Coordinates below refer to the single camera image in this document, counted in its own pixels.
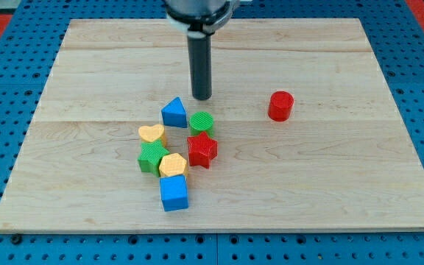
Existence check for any light wooden board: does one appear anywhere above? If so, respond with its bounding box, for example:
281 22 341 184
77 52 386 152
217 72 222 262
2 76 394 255
0 18 424 234

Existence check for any red cylinder block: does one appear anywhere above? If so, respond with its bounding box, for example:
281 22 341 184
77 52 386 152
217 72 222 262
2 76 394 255
268 91 294 121

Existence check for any yellow heart block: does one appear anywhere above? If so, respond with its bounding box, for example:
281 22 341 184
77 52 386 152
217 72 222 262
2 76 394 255
138 124 167 146

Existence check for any green cylinder block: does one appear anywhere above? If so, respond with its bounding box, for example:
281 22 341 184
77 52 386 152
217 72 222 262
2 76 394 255
189 111 214 137

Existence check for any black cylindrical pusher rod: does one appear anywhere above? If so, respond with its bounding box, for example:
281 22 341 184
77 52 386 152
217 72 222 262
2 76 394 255
188 32 212 101

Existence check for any yellow hexagon block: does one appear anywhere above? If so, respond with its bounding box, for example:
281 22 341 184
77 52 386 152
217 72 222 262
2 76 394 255
159 153 188 177

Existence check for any green star block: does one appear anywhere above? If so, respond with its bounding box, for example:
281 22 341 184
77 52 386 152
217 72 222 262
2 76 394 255
137 140 170 177

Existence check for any blue triangle block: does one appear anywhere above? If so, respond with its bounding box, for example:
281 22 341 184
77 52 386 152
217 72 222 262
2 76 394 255
161 97 187 128

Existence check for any blue cube block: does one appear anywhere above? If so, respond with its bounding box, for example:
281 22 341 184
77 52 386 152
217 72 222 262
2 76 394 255
160 174 188 211

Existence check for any red star block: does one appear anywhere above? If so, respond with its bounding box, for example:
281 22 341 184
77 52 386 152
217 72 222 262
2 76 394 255
187 132 218 169

